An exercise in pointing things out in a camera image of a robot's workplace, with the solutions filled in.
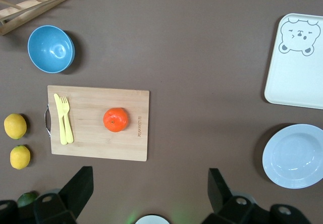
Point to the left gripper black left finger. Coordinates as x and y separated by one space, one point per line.
75 188

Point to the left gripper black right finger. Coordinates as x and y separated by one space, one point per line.
219 191

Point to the orange fruit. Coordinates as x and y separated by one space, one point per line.
116 120

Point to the pale blue round plate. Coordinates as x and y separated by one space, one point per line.
292 156

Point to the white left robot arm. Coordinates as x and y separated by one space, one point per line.
151 220

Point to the wooden cutting board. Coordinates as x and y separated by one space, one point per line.
101 145

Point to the green lime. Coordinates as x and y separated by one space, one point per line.
26 198

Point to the yellow plastic fork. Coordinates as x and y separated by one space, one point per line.
68 130

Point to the yellow lemon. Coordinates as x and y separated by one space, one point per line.
20 157
15 126

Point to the yellow plastic knife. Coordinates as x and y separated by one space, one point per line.
60 118

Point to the cream bear print tray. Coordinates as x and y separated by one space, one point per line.
295 77

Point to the blue bowl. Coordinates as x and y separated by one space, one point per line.
50 48

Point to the wooden dish rack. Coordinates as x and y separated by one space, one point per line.
25 19

